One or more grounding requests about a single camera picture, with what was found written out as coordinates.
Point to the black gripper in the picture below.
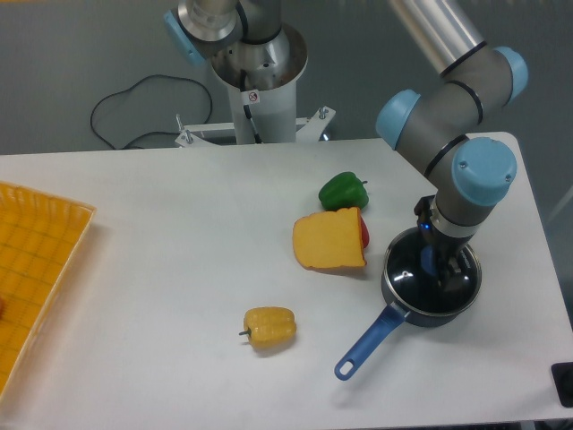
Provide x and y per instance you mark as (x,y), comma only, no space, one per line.
(443,239)

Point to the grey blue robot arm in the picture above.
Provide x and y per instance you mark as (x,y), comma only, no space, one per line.
(470,175)

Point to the green toy bell pepper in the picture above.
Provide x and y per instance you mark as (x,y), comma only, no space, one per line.
(344,190)

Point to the yellow toy bread slice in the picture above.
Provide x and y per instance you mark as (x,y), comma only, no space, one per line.
(330,240)

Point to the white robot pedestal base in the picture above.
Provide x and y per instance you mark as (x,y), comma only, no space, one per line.
(260,80)

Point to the blue handled saucepan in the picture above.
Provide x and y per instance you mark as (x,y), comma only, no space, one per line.
(392,316)

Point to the black corner device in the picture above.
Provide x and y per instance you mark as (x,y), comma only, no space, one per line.
(562,377)

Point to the red toy pepper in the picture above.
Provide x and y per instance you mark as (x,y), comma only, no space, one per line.
(365,235)

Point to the yellow plastic basket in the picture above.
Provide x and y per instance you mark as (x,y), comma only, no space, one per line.
(40,234)

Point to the yellow toy bell pepper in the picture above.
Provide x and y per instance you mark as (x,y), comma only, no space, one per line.
(269,326)

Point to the glass lid blue knob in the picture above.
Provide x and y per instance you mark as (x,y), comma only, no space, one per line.
(405,282)

